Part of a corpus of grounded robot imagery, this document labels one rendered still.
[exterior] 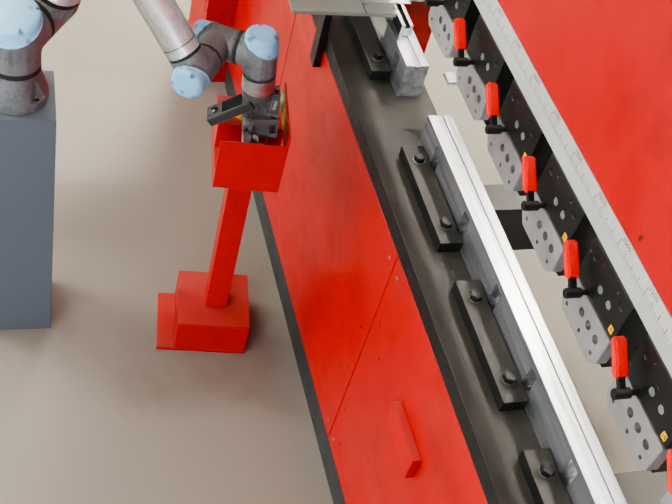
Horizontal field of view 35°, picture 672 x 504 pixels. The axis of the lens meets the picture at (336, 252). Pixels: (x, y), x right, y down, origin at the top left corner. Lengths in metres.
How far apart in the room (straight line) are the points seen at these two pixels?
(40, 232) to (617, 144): 1.56
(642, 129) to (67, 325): 1.88
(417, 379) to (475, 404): 0.22
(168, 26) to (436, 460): 1.03
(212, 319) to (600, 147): 1.51
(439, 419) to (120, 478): 1.00
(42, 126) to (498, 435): 1.24
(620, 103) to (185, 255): 1.85
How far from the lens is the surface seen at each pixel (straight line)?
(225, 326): 2.96
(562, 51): 1.87
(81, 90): 3.79
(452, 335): 2.10
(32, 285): 2.92
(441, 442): 2.12
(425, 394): 2.17
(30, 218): 2.72
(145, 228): 3.33
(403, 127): 2.51
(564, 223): 1.86
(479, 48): 2.15
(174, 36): 2.21
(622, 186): 1.71
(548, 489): 1.93
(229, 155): 2.47
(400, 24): 2.62
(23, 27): 2.39
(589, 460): 1.92
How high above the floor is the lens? 2.43
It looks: 46 degrees down
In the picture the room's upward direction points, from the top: 18 degrees clockwise
